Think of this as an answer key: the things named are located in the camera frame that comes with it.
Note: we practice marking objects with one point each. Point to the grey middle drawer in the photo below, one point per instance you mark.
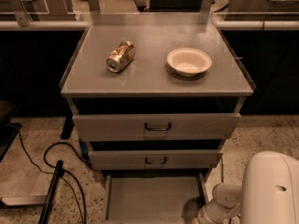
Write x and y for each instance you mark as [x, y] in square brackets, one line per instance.
[154, 159]

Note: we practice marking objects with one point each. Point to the grey drawer cabinet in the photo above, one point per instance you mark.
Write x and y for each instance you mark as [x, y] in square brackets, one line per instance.
[148, 85]

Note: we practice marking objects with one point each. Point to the white horizontal rail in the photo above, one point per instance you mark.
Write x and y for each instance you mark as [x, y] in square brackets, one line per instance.
[222, 25]

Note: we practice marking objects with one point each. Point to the grey drawer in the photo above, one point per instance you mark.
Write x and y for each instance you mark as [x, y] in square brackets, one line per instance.
[153, 200]
[154, 159]
[141, 127]

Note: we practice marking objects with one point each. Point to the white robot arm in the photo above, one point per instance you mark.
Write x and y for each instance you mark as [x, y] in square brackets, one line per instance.
[269, 193]

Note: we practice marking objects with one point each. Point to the black bar on floor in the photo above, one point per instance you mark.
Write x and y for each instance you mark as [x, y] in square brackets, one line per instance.
[45, 213]

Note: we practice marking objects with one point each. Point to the dark tray left edge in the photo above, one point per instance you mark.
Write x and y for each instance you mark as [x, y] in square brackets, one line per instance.
[8, 133]

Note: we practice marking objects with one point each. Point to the grey top drawer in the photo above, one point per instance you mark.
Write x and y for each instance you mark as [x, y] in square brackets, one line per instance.
[141, 127]

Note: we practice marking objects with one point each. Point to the grey bottom drawer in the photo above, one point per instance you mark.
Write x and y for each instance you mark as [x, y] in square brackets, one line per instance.
[153, 200]

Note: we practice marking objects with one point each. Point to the white paper bowl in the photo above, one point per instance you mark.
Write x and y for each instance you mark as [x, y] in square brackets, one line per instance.
[189, 62]

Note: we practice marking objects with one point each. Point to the crushed gold soda can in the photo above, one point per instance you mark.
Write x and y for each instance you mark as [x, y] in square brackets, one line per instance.
[119, 58]

